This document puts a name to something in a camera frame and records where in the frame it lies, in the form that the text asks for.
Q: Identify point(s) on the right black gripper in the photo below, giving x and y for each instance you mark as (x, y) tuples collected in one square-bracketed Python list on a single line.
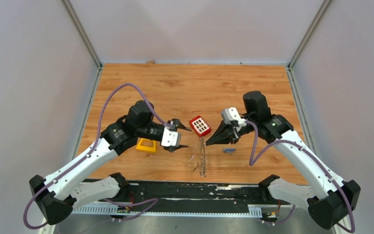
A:
[(232, 137)]

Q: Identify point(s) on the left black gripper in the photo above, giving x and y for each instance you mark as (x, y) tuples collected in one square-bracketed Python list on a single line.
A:
[(178, 125)]

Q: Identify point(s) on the blue key tag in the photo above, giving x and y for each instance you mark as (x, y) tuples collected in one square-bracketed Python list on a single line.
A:
[(228, 150)]

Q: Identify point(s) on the grey metal keyring disc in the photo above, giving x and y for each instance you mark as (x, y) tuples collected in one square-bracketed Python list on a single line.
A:
[(201, 164)]

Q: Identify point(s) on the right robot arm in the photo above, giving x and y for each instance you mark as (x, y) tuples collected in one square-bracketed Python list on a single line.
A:
[(328, 198)]

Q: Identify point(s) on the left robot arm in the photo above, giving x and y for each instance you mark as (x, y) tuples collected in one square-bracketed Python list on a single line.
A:
[(63, 191)]

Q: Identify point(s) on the red window toy block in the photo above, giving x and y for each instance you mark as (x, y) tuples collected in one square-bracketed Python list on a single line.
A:
[(199, 126)]

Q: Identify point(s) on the yellow triangular toy block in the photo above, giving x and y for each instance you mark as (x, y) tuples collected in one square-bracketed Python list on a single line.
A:
[(147, 145)]

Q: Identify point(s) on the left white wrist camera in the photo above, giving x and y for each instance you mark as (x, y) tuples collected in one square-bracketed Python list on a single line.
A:
[(170, 138)]

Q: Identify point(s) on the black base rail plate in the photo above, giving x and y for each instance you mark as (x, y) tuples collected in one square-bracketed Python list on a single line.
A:
[(166, 196)]

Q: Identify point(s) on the white slotted cable duct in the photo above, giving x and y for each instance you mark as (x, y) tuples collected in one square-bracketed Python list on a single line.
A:
[(109, 209)]

